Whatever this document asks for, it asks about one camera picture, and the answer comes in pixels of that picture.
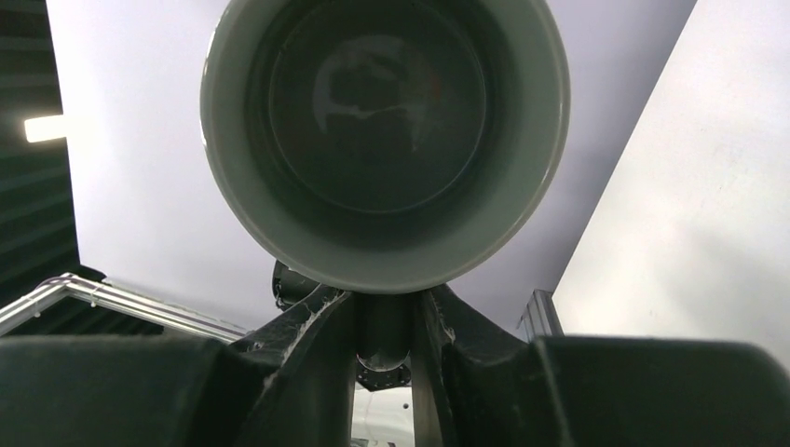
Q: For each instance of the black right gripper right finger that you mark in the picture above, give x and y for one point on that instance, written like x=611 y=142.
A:
x=477 y=385

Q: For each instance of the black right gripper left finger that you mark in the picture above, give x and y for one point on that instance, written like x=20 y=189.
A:
x=291 y=383

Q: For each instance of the sage green mug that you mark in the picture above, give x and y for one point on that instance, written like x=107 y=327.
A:
x=384 y=147

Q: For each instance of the aluminium rail frame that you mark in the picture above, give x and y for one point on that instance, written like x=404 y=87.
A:
x=98 y=294

